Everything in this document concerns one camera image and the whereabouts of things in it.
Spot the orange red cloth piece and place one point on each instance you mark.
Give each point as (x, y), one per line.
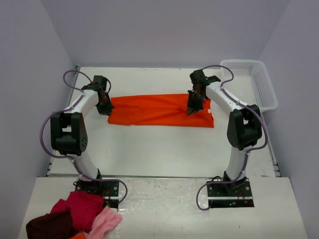
(81, 235)

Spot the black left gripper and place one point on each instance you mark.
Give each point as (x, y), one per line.
(106, 110)

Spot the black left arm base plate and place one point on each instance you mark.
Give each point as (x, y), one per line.
(108, 190)

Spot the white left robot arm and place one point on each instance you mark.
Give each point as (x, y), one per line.
(68, 132)

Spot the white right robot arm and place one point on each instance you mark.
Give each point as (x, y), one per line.
(245, 131)

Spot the dark maroon t shirt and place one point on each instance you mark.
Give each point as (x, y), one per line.
(51, 226)

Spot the crimson red t shirt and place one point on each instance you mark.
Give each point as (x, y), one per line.
(82, 207)

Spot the white plastic basket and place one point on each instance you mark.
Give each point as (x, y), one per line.
(251, 83)

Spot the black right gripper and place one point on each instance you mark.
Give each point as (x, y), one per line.
(192, 107)

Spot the pink t shirt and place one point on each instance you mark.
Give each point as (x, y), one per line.
(105, 222)

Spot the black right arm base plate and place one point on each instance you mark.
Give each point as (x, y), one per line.
(234, 195)

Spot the orange t shirt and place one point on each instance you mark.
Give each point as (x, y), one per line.
(162, 109)

